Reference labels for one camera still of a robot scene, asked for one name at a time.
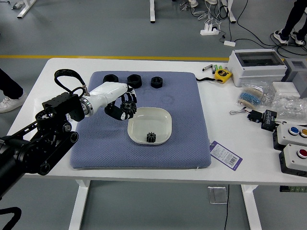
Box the large black hex nut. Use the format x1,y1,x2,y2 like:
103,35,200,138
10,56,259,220
127,74,142,89
103,74,119,83

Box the grey square box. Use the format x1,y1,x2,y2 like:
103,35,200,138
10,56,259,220
282,58,307,99

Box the cream square dish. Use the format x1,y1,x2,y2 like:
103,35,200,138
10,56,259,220
127,107,172,145

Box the black module with green lights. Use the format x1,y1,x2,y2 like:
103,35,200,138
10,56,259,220
260,109,279,132

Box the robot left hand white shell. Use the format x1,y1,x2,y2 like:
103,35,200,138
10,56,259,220
89,81,138,121

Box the person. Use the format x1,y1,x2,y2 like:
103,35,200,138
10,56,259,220
188,0,217,8
273,0,307,46
0,68,28,114

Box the red button box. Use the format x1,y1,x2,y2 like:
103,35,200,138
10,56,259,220
278,143,307,178

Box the black module with wires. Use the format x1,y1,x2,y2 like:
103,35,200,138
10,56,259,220
229,107,264,124

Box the white flat box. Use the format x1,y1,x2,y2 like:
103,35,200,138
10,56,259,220
272,81,300,98

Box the small black gear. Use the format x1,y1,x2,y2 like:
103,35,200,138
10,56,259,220
146,131,158,144

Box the clear bubble plastic bag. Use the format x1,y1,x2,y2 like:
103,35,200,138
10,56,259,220
271,92,307,124

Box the blue resistor strip bundle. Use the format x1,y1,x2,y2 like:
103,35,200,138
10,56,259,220
237,86,264,107

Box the clear bag of small parts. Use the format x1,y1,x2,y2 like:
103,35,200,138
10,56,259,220
241,80,274,106

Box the blue-grey quilted cushion mat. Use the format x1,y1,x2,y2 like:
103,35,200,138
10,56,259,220
69,70,212,170

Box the big black gear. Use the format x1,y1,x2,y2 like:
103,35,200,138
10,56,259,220
120,100,137,119

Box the clear plastic holder under table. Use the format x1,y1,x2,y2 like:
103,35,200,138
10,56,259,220
207,186,228,205

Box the yellow tape measure with strap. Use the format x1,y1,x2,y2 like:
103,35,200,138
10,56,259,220
195,69,233,83

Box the grey enclosure with clear lid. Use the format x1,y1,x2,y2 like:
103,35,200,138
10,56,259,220
227,48,288,88

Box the black floor cable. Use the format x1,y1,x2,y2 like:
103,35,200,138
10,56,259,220
225,0,307,57

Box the black cable under table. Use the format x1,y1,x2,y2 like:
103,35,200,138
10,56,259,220
222,184,230,230

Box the white floor cable bundle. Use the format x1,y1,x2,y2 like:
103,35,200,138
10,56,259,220
191,0,225,27

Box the small black hex nut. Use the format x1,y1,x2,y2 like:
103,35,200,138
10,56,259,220
150,76,164,89

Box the black table control panel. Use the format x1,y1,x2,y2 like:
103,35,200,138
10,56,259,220
279,185,307,193

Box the white background table leg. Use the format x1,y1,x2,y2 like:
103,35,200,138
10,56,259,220
149,0,156,24
220,0,237,24
16,0,36,19

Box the white power strip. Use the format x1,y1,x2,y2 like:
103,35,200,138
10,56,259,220
200,23,221,36

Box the purple label tag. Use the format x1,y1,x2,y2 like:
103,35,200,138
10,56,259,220
209,140,243,171

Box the blue and yellow button box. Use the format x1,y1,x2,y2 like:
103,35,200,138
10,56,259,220
272,122,307,151

